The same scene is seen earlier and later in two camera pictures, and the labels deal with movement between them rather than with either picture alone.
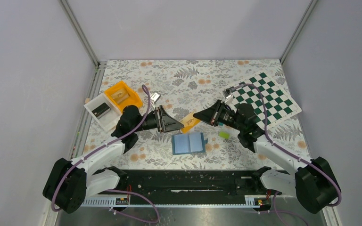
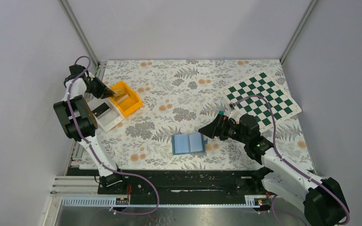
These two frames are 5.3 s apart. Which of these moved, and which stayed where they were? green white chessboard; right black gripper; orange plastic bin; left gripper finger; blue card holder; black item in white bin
Moved: right black gripper; left gripper finger
Stayed: green white chessboard; blue card holder; black item in white bin; orange plastic bin
